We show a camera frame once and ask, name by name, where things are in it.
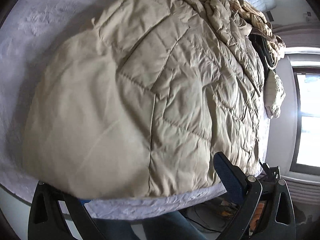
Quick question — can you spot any beige quilted down jacket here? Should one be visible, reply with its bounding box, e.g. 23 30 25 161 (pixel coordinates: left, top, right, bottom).
22 0 264 199

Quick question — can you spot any window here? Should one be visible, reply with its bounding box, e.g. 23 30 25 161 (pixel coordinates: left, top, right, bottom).
290 67 319 176

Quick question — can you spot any small beige quilted garment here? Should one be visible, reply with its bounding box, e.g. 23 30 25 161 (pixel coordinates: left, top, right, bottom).
264 70 286 119

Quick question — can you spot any black garment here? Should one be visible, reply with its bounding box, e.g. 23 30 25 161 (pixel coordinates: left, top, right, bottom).
249 34 276 69

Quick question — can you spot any beige striped garment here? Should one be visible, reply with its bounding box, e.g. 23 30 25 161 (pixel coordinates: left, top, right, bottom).
229 0 286 70

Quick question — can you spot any purple fleece bed blanket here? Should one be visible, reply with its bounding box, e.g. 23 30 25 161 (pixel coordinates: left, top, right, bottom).
0 0 272 221

